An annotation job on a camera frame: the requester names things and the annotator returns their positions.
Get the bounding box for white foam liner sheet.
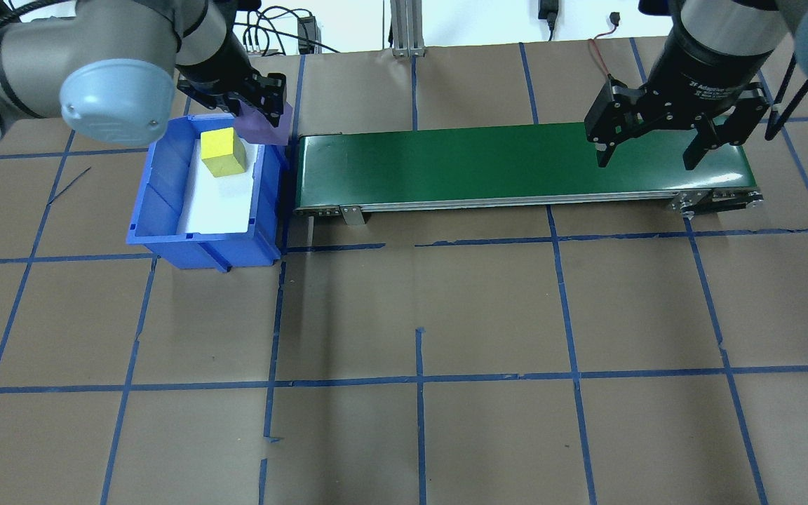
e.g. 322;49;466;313
178;137;264;234

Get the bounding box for black camera cable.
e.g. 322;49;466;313
762;53;808;141

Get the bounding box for blue plastic bin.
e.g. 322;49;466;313
126;112;291;273

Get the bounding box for black looping cable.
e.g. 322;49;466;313
253;6;342;54

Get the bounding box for purple foam block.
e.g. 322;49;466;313
236;102;294;147

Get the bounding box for aluminium frame post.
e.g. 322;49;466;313
390;0;427;57

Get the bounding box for red and black wires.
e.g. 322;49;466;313
588;14;622;81

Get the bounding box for yellow foam block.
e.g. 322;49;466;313
201;128;248;177

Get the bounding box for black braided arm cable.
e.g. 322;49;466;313
0;0;75;57

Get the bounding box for black power brick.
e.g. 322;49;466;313
297;15;321;53

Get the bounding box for green conveyor belt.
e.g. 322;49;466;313
292;121;764;227

